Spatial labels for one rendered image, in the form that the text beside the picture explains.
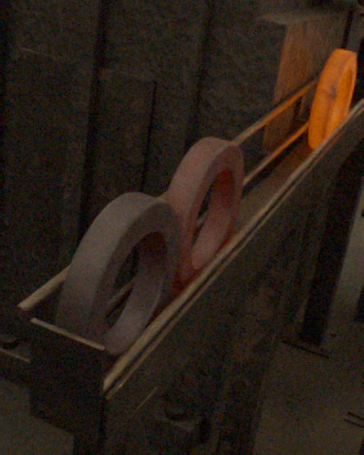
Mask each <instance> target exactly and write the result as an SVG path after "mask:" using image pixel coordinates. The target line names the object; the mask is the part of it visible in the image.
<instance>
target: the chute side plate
mask: <svg viewBox="0 0 364 455"><path fill-rule="evenodd" d="M363 136H364V106H363V107H362V108H361V109H360V110H359V111H358V113H357V114H356V115H355V116H354V117H353V118H352V119H351V121H350V122H349V123H348V124H347V125H346V127H345V128H344V129H343V130H342V131H341V132H340V133H339V134H338V135H337V136H336V137H335V139H334V141H333V142H332V143H331V144H330V145H329V146H328V147H327V149H326V150H325V151H324V152H322V153H321V154H320V155H319V156H318V158H317V159H316V160H315V161H314V163H313V164H312V165H310V167H309V168H308V169H307V170H306V171H305V172H304V173H303V174H302V176H301V177H300V178H299V179H298V180H297V181H296V183H295V185H294V186H293V187H292V188H291V189H290V190H289V191H288V192H287V194H286V195H285V196H284V197H283V198H282V199H280V200H279V201H278V203H277V204H276V205H275V206H274V208H273V209H272V210H271V211H270V212H269V213H268V214H267V215H266V216H265V217H264V218H263V220H262V221H261V222H260V224H259V225H258V226H256V227H255V228H254V230H253V231H252V232H251V233H250V234H249V235H248V236H247V237H246V239H245V240H244V241H243V242H242V243H241V244H240V245H239V246H238V247H237V248H236V249H235V250H234V251H233V252H232V253H231V254H230V255H229V257H228V258H227V259H226V260H225V261H224V262H223V264H222V266H221V267H220V268H219V269H218V270H217V271H216V273H215V274H214V275H213V276H212V277H211V278H210V280H209V281H207V282H206V284H205V285H204V286H203V287H202V288H201V289H200V290H199V291H197V293H196V294H195V295H194V296H193V297H192V298H191V299H190V301H189V302H188V303H187V305H186V306H185V307H184V308H183V309H182V310H181V312H180V313H179V314H178V315H177V316H176V317H175V318H174V319H173V321H172V322H171V323H170V324H169V325H168V326H167V327H166V329H165V330H164V331H163V332H162V333H161V334H160V335H159V336H158V337H156V339H155V340H154V341H153V342H152V343H151V344H150V345H149V348H148V349H147V350H146V351H145V352H144V353H143V354H142V355H141V357H140V358H139V359H138V360H137V361H136V362H135V363H134V364H133V366H132V367H131V368H130V369H129V370H128V372H127V373H126V374H125V375H124V376H123V377H122V378H121V379H120V381H119V382H118V383H117V384H115V385H114V386H113V387H112V388H111V389H110V390H109V392H108V393H107V394H106V395H105V396H104V397H103V408H102V422H101V437H100V455H116V454H117V453H118V451H119V450H120V449H121V448H122V446H123V445H124V444H125V441H126V432H127V426H128V419H129V417H130V416H131V415H132V414H133V413H134V411H135V410H136V409H137V408H138V407H139V406H140V405H141V403H142V402H143V401H144V400H145V399H146V398H147V397H148V396H149V394H150V393H151V392H152V391H153V390H154V388H156V394H155V402H156V401H158V400H159V399H160V397H161V396H162V395H163V393H164V392H165V391H166V390H167V388H168V387H169V386H170V385H171V383H172V382H173V380H174V379H175V378H176V377H177V375H178V374H179V373H180V371H181V370H182V369H183V368H184V366H185V365H186V364H187V362H188V361H189V360H190V359H191V357H192V356H193V354H194V353H195V352H196V351H197V349H198V348H200V346H201V345H202V343H203V342H204V341H205V339H206V338H207V337H208V336H209V334H210V333H211V331H212V330H213V329H214V328H215V326H216V325H217V324H218V322H219V321H220V320H221V319H222V317H223V316H224V315H225V313H226V312H227V311H228V309H229V308H230V307H231V306H232V303H234V302H235V300H236V299H237V298H238V297H239V295H241V294H242V293H243V291H244V290H245V289H246V287H247V286H248V285H249V283H250V282H251V281H252V280H253V278H254V277H255V276H256V274H257V273H258V272H259V271H260V269H261V268H262V267H263V266H264V263H265V262H266V260H267V259H268V258H269V257H270V255H271V254H272V253H273V251H274V250H275V249H276V248H277V246H278V245H279V244H280V243H281V242H282V241H283V240H284V238H285V237H286V236H287V234H288V233H289V232H290V231H291V229H292V228H293V227H294V226H295V224H296V222H297V217H298V212H299V208H300V206H301V205H302V204H303V203H304V202H305V201H306V199H307V198H308V197H309V203H308V207H309V206H310V205H311V203H312V202H313V201H314V200H315V198H316V197H317V196H318V194H319V193H320V192H321V190H323V189H324V188H325V187H326V185H327V184H328V183H329V180H330V179H331V178H332V177H333V175H334V174H335V173H336V171H337V170H338V169H339V167H340V166H341V165H342V163H343V162H344V161H345V160H346V158H347V157H348V156H349V154H350V153H351V152H352V151H353V149H354V148H355V147H356V145H357V144H358V143H359V141H360V140H361V138H363Z"/></svg>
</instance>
